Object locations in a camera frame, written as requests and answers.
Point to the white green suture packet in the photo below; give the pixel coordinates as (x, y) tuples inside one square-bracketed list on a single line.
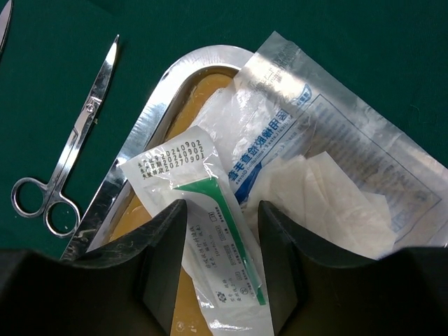
[(220, 254)]

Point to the foil packet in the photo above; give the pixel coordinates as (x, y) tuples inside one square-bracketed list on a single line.
[(287, 105)]

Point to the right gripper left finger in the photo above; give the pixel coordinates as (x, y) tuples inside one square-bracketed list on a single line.
[(132, 282)]

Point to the white gauze square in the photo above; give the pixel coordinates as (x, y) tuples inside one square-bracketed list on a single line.
[(223, 119)]

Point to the small pointed silver scissors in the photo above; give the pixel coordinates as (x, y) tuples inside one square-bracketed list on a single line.
[(5, 18)]

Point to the silver instrument tray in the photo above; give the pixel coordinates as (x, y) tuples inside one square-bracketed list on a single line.
[(169, 96)]

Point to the tan silicone suture pad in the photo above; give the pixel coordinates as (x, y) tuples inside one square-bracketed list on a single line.
[(188, 319)]

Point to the green surgical cloth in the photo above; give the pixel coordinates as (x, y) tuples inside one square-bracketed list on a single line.
[(392, 54)]

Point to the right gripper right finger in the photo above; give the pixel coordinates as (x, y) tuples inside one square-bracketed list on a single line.
[(311, 282)]

